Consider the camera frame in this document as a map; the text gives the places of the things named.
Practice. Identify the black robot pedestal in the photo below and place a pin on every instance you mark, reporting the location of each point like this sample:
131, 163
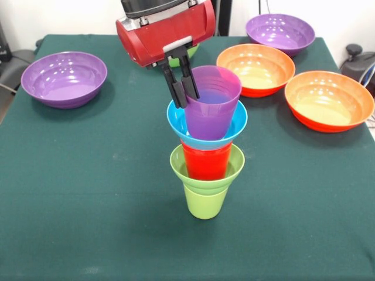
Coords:
222, 17

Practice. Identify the green plastic cup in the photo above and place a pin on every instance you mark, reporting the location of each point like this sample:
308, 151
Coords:
205, 205

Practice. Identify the small green plastic bowl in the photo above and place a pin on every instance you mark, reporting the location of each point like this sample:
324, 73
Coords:
238, 164

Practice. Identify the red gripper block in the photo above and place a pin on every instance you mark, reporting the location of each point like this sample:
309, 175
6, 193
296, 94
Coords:
164, 38

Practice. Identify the red plastic cup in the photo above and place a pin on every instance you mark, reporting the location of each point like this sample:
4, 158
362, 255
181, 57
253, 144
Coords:
206, 164

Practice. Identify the large purple plastic bowl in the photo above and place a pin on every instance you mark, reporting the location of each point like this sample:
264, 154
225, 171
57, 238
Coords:
279, 35
64, 87

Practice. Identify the small blue plastic bowl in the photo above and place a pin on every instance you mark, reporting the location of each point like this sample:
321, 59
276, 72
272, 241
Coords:
177, 123

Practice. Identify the purple plastic cup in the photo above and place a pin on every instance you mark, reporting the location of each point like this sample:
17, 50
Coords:
211, 120

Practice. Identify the large green plastic bowl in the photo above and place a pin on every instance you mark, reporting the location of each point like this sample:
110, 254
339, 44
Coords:
193, 51

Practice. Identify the dark green table cloth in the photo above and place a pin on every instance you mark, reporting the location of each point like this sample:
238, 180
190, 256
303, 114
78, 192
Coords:
187, 248

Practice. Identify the large orange plastic bowl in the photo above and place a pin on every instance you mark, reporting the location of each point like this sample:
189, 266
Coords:
328, 104
263, 73

